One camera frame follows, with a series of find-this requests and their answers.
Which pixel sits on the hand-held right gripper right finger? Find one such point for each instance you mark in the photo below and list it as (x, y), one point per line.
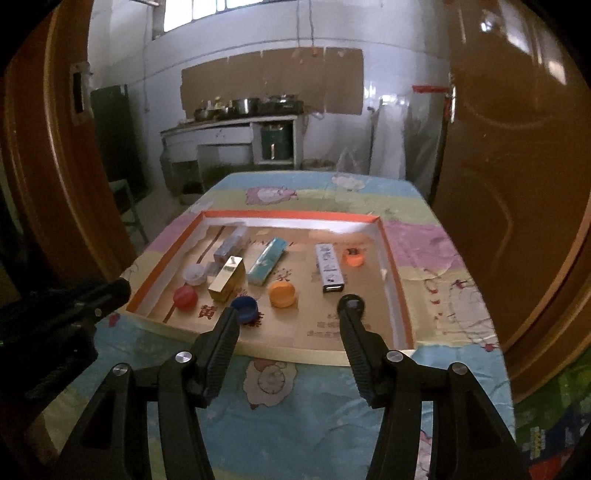
(358, 357)

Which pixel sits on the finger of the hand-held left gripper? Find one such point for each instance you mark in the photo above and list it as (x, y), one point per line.
(97, 297)

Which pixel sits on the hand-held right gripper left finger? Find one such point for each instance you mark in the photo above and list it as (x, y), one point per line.
(219, 355)

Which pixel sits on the shallow cardboard box tray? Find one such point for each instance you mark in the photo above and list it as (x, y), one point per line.
(314, 332)

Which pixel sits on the blue bottle cap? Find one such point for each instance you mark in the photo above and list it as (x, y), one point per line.
(244, 308)

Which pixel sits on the red bottle cap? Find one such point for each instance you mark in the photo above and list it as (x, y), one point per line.
(185, 297)

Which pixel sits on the wooden block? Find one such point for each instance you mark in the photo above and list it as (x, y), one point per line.
(226, 279)

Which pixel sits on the white bottle cap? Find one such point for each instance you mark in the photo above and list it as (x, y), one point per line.
(194, 274)

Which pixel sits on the plain orange bottle cap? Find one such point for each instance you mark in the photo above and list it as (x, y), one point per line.
(281, 294)

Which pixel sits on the white patterned lighter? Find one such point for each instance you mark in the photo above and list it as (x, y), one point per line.
(330, 267)

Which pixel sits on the orange cap with black print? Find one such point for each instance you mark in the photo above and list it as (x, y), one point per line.
(354, 257)

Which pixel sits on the teal floral lighter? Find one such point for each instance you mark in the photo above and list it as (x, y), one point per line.
(265, 261)

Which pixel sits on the clear plastic bead tube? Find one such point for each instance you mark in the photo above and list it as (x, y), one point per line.
(229, 247)

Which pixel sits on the cartoon printed tablecloth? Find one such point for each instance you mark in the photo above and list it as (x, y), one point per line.
(300, 415)

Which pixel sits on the wooden door jamb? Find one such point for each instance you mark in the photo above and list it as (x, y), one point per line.
(46, 161)

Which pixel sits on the dark green cabinet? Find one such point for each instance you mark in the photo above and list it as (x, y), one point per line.
(117, 138)

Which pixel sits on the white kitchen counter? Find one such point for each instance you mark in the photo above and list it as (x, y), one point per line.
(217, 136)

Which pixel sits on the green printed box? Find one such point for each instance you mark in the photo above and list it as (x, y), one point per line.
(554, 424)

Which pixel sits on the green air fryer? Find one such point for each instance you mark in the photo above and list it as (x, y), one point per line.
(276, 142)

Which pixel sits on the clear plastic sheet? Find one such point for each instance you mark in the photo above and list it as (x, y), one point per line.
(401, 138)

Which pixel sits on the wooden door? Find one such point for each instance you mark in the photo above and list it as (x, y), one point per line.
(508, 184)

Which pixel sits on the steel cooking pot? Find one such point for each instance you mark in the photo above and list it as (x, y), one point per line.
(244, 106)

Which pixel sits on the black stove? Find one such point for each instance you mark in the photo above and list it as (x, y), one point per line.
(281, 106)

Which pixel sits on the red tape strip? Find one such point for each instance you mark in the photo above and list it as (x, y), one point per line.
(429, 88)

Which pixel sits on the window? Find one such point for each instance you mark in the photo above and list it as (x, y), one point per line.
(221, 11)

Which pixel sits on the cardboard sheet on wall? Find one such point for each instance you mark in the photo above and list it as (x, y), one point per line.
(277, 78)

